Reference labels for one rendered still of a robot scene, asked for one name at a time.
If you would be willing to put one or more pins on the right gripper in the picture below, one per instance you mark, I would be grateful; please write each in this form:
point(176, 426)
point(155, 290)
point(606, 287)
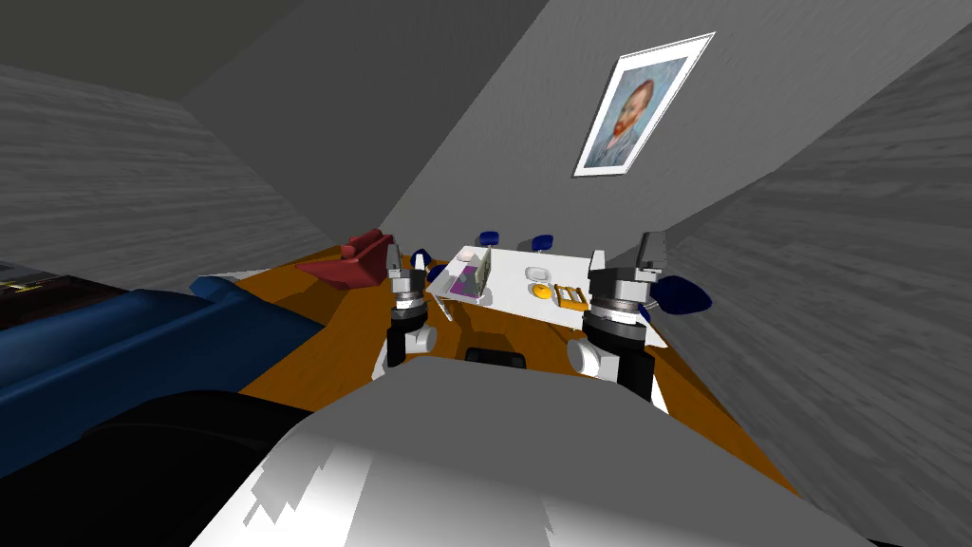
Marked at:
point(619, 287)

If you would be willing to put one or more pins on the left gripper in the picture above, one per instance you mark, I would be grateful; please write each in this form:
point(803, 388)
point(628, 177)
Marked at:
point(408, 281)

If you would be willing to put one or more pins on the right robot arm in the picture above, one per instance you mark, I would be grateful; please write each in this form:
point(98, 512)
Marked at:
point(619, 357)

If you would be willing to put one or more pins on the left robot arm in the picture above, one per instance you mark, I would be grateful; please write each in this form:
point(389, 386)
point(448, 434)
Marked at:
point(406, 334)

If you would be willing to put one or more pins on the blue chair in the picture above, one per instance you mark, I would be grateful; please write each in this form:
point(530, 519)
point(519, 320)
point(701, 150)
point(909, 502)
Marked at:
point(489, 238)
point(683, 295)
point(542, 242)
point(422, 258)

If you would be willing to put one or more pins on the red armchair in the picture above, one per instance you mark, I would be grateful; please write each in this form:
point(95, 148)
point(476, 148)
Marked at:
point(349, 266)

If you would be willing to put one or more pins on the white dining table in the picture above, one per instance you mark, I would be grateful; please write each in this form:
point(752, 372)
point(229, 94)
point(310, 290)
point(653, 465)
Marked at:
point(516, 292)

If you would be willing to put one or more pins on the framed portrait painting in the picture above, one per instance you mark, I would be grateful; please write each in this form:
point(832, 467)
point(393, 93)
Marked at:
point(634, 106)

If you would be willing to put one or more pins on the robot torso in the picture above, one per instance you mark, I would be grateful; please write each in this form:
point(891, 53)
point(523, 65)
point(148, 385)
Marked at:
point(486, 456)

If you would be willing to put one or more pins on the blue sofa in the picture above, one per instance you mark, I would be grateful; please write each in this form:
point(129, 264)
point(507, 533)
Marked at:
point(114, 342)

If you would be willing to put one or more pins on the dark wooden cabinet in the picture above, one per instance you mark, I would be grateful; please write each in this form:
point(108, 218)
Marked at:
point(38, 292)

